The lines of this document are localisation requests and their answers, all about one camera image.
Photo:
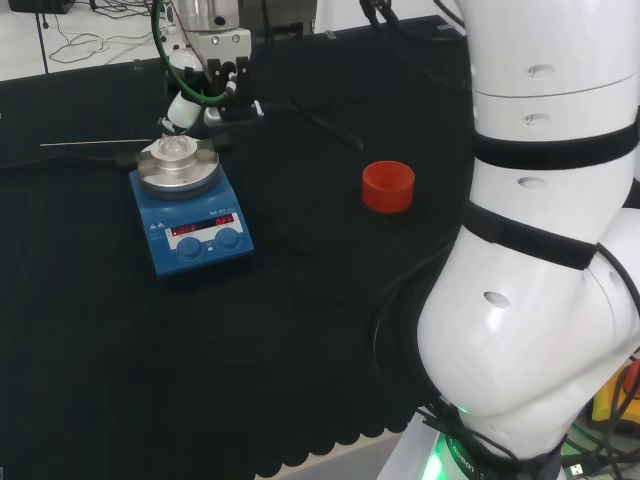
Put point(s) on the thin glass rod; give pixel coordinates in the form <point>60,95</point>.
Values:
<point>90,144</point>

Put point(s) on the yellow stop button box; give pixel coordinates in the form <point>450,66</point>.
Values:
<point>612,400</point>

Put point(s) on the black bench cloth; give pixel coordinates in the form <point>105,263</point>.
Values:
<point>200,375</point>

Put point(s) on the silver usb plug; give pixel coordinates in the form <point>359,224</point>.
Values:
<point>576,469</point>

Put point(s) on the black box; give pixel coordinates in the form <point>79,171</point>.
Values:
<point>40,5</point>

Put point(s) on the red ribbed plastic cap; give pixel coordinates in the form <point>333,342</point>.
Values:
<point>387,190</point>

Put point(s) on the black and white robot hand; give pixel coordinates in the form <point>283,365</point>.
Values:
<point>220,45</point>

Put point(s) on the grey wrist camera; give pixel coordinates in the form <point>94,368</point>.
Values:
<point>235,114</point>

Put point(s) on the heater with blue base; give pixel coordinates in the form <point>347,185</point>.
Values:
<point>175,260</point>

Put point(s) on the clear glass vessel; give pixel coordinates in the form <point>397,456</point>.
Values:
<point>175,146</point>

